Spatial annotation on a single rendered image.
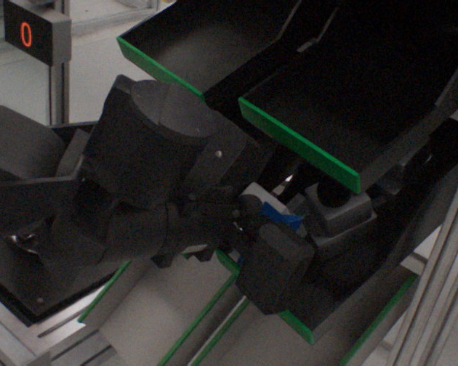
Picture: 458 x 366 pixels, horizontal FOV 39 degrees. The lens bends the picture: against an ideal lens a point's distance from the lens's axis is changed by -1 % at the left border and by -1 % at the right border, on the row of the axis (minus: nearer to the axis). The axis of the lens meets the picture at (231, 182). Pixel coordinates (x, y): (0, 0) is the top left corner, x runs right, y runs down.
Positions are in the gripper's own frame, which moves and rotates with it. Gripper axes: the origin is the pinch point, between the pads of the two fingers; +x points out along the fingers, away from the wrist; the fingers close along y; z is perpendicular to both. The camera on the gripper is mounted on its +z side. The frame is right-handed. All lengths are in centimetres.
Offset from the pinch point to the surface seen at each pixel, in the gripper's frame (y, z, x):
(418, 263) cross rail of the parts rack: -9.2, -1.1, 14.9
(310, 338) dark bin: -8.7, -7.7, 2.9
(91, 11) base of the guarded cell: 148, -26, 79
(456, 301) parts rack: -8.6, -10.3, 34.9
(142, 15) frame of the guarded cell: 137, -22, 90
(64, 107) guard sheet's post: 60, -20, 19
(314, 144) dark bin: -2.2, 7.6, 0.5
